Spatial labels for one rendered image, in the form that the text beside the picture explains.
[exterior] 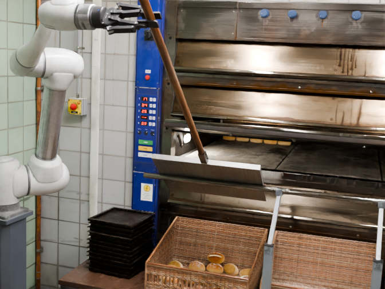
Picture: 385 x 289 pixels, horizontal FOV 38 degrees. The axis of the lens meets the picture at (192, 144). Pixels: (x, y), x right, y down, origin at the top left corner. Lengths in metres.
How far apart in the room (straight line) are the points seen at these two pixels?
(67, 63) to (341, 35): 1.43
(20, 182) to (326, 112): 1.62
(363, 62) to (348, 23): 0.22
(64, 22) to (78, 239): 1.95
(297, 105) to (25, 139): 1.65
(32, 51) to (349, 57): 1.62
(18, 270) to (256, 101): 1.53
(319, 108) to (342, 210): 0.57
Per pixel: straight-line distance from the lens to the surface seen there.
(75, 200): 3.60
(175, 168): 2.83
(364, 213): 3.15
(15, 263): 2.88
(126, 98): 3.34
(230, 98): 3.15
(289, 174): 3.13
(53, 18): 2.02
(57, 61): 2.54
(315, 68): 3.05
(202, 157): 2.65
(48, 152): 2.75
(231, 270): 3.17
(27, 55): 2.39
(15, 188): 2.77
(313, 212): 3.15
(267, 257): 2.63
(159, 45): 1.99
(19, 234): 2.85
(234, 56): 3.13
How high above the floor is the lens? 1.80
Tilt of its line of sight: 9 degrees down
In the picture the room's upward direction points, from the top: 3 degrees clockwise
